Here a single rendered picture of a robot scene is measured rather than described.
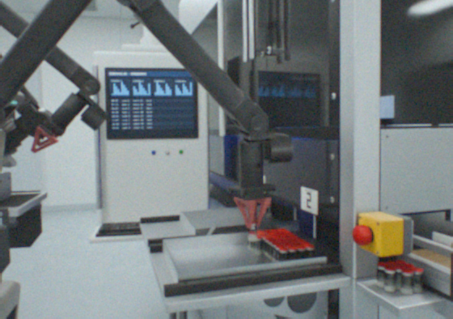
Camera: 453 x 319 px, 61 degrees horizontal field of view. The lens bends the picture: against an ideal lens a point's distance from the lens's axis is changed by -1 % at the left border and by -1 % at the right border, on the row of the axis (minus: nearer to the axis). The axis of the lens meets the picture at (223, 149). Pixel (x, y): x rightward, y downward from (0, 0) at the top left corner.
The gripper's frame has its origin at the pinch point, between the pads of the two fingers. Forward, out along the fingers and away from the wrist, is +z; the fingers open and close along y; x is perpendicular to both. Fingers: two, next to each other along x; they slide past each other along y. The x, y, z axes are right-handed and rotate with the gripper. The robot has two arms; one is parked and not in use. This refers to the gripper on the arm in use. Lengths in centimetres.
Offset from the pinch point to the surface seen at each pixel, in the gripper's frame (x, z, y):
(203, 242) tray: 17.9, 8.1, -4.4
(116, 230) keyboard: 72, 15, -14
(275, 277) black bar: -11.3, 8.9, -2.2
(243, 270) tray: -7.7, 7.2, -8.0
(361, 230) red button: -25.4, -2.6, 8.2
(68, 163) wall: 548, 24, 38
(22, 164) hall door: 562, 21, -24
